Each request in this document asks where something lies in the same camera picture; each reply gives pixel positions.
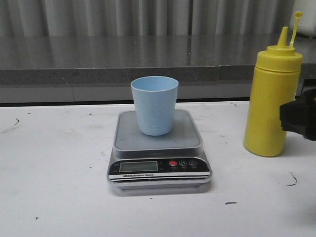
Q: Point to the silver electronic kitchen scale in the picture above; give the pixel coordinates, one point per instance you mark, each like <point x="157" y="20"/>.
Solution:
<point x="173" y="160"/>

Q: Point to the grey pleated curtain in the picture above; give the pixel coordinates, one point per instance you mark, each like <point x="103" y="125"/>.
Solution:
<point x="58" y="18"/>

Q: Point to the grey stone counter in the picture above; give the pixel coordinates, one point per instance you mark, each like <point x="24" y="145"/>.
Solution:
<point x="95" y="70"/>

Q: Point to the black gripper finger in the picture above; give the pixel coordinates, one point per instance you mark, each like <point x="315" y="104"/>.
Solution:
<point x="299" y="116"/>

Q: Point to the yellow squeeze bottle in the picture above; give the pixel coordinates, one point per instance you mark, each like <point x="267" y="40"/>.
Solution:
<point x="275" y="82"/>

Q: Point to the light blue plastic cup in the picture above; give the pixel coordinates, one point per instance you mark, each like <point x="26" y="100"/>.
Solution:
<point x="154" y="99"/>

